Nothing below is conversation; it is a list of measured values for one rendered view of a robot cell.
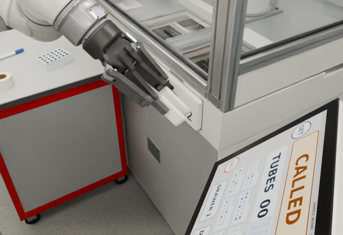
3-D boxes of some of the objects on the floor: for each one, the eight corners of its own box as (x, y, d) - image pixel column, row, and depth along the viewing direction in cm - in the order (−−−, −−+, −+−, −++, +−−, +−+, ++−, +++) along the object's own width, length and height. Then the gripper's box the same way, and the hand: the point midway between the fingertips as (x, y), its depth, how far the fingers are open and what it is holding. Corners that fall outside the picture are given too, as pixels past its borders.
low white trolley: (24, 235, 174) (-30, 112, 128) (-2, 156, 216) (-50, 43, 170) (131, 185, 199) (119, 67, 152) (89, 124, 240) (70, 16, 194)
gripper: (80, 36, 59) (181, 134, 63) (123, 4, 70) (207, 88, 74) (62, 61, 64) (157, 150, 68) (105, 27, 75) (185, 105, 79)
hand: (171, 106), depth 71 cm, fingers closed
